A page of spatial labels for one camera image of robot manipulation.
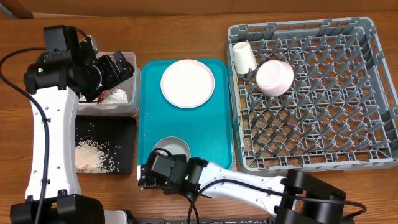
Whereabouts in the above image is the white napkin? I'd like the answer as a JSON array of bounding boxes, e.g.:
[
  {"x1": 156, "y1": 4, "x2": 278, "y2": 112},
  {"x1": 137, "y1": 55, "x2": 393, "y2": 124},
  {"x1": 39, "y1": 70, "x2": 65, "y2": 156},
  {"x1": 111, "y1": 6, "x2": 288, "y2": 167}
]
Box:
[{"x1": 101, "y1": 89, "x2": 128, "y2": 104}]

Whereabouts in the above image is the grey bowl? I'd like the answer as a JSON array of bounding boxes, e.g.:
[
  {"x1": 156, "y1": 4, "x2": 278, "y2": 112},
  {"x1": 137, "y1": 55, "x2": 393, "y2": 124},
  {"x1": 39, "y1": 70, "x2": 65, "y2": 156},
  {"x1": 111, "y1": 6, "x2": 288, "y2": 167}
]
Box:
[{"x1": 154, "y1": 136, "x2": 191, "y2": 161}]

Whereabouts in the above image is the pile of rice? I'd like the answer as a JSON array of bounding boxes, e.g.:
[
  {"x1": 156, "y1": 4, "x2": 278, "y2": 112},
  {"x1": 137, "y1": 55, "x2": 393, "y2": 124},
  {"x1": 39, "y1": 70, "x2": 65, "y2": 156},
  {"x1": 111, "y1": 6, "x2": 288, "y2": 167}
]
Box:
[{"x1": 75, "y1": 122, "x2": 120, "y2": 174}]

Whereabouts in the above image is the pink plate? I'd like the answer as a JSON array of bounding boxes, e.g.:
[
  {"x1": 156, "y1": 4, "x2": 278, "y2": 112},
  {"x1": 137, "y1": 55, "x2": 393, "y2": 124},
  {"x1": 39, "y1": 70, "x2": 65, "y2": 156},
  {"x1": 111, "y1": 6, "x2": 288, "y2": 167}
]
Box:
[{"x1": 160, "y1": 59, "x2": 215, "y2": 109}]

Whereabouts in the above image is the cream cup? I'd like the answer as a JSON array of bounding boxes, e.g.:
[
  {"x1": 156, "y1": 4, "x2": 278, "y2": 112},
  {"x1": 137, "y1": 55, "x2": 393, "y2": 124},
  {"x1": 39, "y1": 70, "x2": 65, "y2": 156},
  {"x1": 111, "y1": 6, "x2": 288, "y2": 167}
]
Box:
[{"x1": 233, "y1": 42, "x2": 257, "y2": 74}]

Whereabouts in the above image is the pink bowl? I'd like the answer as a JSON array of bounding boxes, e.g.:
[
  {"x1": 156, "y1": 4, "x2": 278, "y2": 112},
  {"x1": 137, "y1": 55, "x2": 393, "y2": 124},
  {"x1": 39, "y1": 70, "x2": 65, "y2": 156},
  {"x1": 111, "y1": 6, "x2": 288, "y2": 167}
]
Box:
[{"x1": 256, "y1": 60, "x2": 294, "y2": 96}]

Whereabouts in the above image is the red snack wrapper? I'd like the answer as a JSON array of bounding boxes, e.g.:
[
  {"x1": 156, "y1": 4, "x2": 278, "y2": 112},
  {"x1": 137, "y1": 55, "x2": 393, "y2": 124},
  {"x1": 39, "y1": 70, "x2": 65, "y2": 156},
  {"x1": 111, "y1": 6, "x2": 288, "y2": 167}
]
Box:
[{"x1": 96, "y1": 90, "x2": 108, "y2": 104}]

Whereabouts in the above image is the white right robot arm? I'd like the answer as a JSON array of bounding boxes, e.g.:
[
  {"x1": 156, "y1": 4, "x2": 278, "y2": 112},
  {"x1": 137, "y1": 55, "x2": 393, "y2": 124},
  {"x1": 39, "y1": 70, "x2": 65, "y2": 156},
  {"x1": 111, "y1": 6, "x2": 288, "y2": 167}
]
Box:
[{"x1": 137, "y1": 148, "x2": 346, "y2": 223}]

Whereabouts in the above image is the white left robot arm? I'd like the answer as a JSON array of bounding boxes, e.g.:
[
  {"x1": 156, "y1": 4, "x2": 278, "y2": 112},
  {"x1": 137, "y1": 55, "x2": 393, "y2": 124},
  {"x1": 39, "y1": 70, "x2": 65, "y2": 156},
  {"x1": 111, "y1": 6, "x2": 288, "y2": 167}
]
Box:
[{"x1": 10, "y1": 25, "x2": 136, "y2": 223}]

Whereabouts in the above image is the clear plastic bin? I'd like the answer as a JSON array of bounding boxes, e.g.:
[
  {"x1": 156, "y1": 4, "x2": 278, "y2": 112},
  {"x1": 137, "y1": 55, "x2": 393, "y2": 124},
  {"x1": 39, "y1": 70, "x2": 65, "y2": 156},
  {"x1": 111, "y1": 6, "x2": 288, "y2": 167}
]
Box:
[{"x1": 35, "y1": 51, "x2": 141, "y2": 118}]

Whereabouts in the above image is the black tray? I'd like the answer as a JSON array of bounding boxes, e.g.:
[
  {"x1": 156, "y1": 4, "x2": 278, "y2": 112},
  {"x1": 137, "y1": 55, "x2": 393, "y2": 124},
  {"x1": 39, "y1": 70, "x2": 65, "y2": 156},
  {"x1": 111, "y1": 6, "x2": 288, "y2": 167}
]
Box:
[{"x1": 75, "y1": 115, "x2": 137, "y2": 174}]

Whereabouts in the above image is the teal serving tray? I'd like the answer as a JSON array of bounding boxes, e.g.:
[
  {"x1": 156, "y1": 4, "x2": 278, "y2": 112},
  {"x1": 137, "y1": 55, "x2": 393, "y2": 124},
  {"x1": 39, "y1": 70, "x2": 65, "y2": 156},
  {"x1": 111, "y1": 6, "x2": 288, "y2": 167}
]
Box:
[{"x1": 137, "y1": 59, "x2": 234, "y2": 169}]

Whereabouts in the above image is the grey dish rack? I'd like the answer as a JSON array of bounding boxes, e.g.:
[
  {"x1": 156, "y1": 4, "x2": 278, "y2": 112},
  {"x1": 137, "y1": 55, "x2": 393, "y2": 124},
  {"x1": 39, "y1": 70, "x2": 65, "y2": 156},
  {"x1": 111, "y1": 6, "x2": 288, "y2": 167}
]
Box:
[{"x1": 226, "y1": 17, "x2": 397, "y2": 175}]

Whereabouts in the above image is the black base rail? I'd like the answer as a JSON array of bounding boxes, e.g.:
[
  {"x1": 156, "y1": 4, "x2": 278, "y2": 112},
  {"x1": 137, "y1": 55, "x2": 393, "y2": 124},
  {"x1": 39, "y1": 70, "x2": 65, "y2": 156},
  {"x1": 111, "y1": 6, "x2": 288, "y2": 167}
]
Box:
[{"x1": 124, "y1": 210, "x2": 276, "y2": 224}]

